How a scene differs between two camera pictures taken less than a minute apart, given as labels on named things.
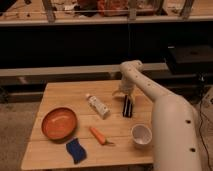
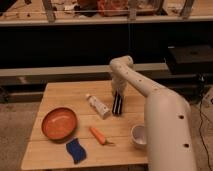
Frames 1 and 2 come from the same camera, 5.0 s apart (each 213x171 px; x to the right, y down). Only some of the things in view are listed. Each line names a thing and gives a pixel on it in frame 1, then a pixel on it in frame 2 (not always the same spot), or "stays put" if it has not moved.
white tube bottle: (98, 106) stays put
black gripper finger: (125, 107) → (115, 103)
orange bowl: (59, 124) stays put
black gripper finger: (129, 108) → (119, 104)
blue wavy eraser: (76, 149) stays put
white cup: (141, 135) stays put
